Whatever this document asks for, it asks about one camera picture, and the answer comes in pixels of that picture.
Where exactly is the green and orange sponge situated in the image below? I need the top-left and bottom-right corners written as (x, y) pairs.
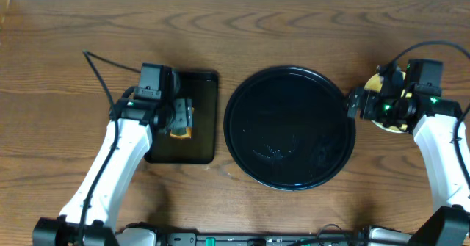
top-left (170, 106), bottom-right (194, 140)

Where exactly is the yellow plate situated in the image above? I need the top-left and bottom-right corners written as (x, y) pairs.
top-left (364, 73), bottom-right (412, 134)

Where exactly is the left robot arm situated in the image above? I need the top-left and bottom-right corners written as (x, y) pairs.
top-left (32, 98), bottom-right (194, 245)

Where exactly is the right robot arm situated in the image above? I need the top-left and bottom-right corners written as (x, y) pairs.
top-left (346, 59), bottom-right (469, 245)

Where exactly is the black rectangular tray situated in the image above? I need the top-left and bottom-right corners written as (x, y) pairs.
top-left (144, 71), bottom-right (218, 164)

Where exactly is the black round tray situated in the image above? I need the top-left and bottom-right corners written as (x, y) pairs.
top-left (223, 65), bottom-right (356, 191)

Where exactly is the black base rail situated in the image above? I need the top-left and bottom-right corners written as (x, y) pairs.
top-left (116, 228), bottom-right (410, 246)

